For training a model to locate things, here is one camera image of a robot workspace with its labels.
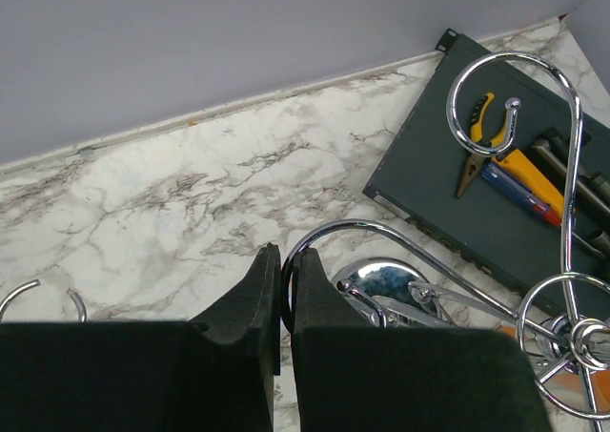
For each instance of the yellow handled pliers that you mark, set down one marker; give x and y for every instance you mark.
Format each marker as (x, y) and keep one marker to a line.
(474, 163)

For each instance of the blue red screwdriver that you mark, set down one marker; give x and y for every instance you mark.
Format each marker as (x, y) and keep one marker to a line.
(519, 194)

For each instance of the yellow utility knife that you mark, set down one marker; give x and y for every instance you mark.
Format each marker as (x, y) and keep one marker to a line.
(519, 166)

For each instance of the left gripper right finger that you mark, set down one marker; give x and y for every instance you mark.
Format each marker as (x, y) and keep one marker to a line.
(351, 376)

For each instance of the small chrome glass rack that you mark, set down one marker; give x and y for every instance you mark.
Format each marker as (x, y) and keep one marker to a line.
(43, 300)

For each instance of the dark flat equipment box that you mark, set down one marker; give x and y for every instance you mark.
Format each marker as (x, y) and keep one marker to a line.
(418, 176)

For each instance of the orange plastic goblet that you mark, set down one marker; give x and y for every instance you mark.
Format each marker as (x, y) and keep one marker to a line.
(565, 385)

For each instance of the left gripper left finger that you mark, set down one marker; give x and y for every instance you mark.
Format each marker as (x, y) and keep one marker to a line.
(214, 372)

